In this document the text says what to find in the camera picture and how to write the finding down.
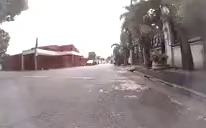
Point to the grey asphalt road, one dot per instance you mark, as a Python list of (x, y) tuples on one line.
[(74, 100)]

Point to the red building with pale roof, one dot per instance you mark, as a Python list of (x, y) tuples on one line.
[(54, 56)]

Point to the row of trees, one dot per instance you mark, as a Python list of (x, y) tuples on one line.
[(141, 30)]

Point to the grey pole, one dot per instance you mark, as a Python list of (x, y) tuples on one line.
[(36, 53)]

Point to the grey concrete pavement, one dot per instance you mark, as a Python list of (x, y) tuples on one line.
[(187, 80)]

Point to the grey wall with gate pillars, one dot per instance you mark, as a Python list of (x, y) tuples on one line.
[(194, 53)]

